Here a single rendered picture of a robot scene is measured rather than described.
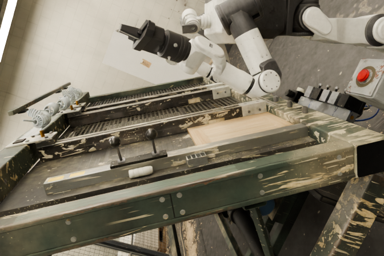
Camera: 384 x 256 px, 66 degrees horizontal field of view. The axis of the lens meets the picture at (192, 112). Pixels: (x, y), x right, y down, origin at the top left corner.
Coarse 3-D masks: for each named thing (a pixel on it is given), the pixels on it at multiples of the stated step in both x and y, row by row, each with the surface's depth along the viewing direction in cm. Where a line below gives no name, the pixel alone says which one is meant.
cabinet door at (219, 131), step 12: (228, 120) 142; (240, 120) 138; (252, 120) 136; (264, 120) 134; (276, 120) 130; (192, 132) 133; (204, 132) 130; (216, 132) 128; (228, 132) 125; (240, 132) 123; (252, 132) 121
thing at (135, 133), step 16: (32, 112) 129; (208, 112) 141; (224, 112) 142; (240, 112) 143; (256, 112) 144; (128, 128) 137; (144, 128) 136; (160, 128) 138; (176, 128) 139; (16, 144) 127; (48, 144) 131; (64, 144) 132; (80, 144) 133; (96, 144) 134; (48, 160) 132
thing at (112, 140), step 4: (116, 136) 96; (112, 140) 94; (116, 140) 94; (120, 140) 96; (112, 144) 94; (116, 144) 94; (120, 144) 96; (116, 148) 97; (120, 156) 100; (120, 160) 102; (124, 160) 102
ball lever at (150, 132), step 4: (148, 132) 96; (152, 132) 96; (156, 132) 97; (148, 136) 96; (152, 136) 96; (156, 136) 97; (152, 140) 99; (152, 144) 100; (152, 152) 104; (156, 152) 103
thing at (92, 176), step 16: (288, 128) 111; (304, 128) 110; (208, 144) 108; (224, 144) 106; (240, 144) 107; (256, 144) 108; (272, 144) 109; (160, 160) 103; (176, 160) 104; (64, 176) 101; (80, 176) 99; (96, 176) 100; (112, 176) 101; (128, 176) 102; (48, 192) 98
